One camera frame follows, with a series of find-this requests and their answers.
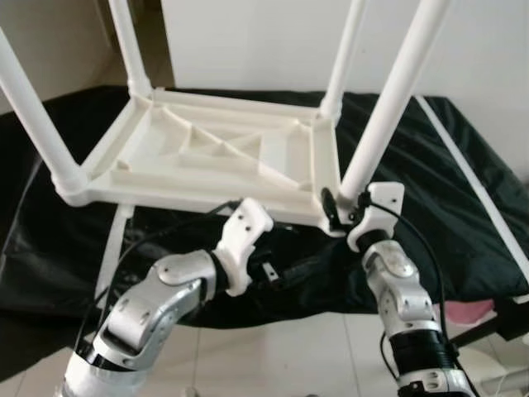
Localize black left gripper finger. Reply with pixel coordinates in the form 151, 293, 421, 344
278, 254, 324, 287

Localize grey tape strip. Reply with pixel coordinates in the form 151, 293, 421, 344
95, 207, 136, 300
413, 95, 529, 282

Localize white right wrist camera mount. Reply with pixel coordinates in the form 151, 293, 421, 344
347, 182, 406, 253

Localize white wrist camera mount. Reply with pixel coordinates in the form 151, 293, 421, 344
347, 182, 406, 253
213, 197, 275, 297

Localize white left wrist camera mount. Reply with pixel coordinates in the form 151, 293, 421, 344
213, 197, 275, 297

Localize black metal table frame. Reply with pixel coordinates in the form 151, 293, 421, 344
450, 302, 529, 350

